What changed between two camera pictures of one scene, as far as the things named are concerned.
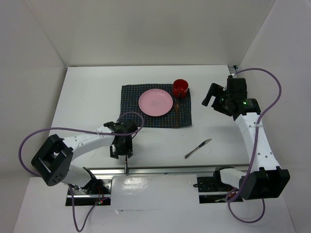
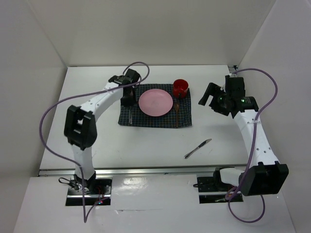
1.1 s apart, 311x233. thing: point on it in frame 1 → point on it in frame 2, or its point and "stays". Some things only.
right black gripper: x=214 y=90 stays
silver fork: x=126 y=162 → x=130 y=117
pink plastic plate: x=155 y=102 stays
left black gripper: x=127 y=150 → x=132 y=102
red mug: x=180 y=88 stays
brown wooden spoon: x=177 y=108 stays
